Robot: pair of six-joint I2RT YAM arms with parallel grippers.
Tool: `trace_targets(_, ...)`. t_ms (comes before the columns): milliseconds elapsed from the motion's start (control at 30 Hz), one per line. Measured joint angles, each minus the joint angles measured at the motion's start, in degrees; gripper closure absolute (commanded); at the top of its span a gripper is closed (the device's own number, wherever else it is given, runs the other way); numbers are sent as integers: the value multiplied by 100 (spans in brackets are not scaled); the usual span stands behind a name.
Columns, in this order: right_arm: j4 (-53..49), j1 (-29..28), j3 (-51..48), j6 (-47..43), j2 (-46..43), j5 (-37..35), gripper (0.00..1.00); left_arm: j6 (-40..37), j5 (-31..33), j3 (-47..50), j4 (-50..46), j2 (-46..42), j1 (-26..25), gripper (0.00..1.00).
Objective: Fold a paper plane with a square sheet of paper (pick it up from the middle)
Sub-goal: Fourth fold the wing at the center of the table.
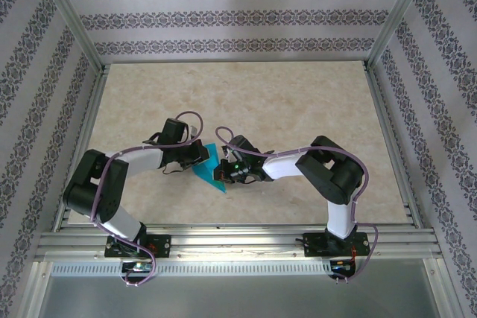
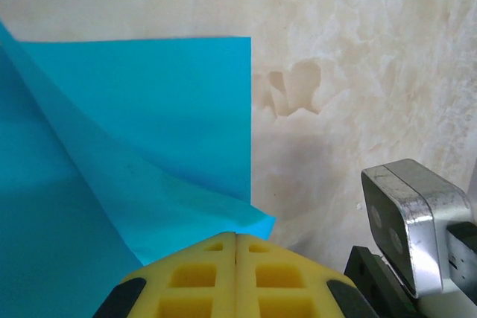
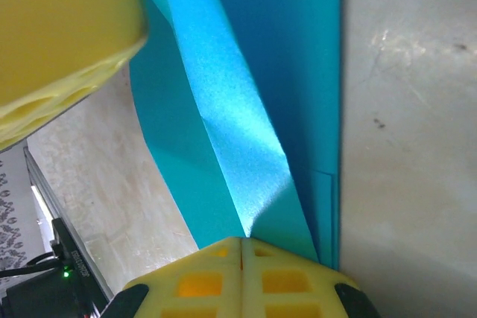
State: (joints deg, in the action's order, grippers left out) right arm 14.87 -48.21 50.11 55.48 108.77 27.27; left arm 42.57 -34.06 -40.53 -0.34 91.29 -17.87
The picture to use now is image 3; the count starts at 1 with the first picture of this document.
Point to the aluminium side rail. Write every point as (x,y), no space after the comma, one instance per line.
(39,180)

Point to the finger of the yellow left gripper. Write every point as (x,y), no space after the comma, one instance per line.
(56,27)

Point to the blue paper sheet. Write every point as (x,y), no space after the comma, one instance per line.
(261,72)

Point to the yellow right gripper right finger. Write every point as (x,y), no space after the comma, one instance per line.
(287,284)

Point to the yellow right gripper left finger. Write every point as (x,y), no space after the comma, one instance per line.
(194,284)

